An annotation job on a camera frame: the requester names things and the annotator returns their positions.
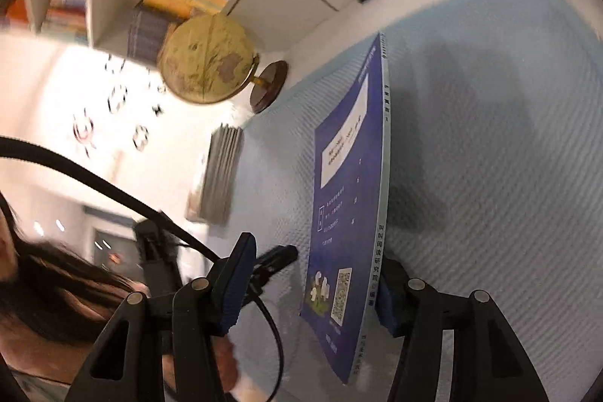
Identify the pile of thin books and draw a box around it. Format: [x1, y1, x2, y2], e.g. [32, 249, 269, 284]
[187, 124, 246, 226]

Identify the person with dark hair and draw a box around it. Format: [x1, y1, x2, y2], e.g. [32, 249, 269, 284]
[0, 190, 156, 388]

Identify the blue ginkgo-print table mat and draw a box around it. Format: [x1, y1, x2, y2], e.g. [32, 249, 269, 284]
[231, 0, 603, 402]

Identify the blue flower-print book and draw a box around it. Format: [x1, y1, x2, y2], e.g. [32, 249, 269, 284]
[299, 32, 392, 385]

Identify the row of black volumes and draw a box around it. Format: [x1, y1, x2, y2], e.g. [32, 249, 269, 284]
[126, 4, 182, 66]

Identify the black cable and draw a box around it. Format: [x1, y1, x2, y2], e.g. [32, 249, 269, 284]
[0, 136, 224, 264]
[242, 289, 286, 402]

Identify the red sun wall decal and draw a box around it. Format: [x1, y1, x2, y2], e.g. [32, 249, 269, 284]
[70, 112, 97, 155]

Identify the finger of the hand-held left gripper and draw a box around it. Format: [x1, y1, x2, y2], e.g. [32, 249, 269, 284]
[249, 245, 299, 290]

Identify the antique yellow globe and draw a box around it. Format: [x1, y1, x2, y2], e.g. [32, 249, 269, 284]
[159, 13, 289, 115]

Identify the person's left hand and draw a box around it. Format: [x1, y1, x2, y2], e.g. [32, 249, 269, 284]
[214, 331, 243, 393]

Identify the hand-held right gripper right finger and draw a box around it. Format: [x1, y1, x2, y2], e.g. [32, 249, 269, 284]
[376, 260, 550, 402]

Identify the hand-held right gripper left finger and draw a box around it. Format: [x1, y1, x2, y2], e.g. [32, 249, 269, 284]
[63, 231, 258, 402]

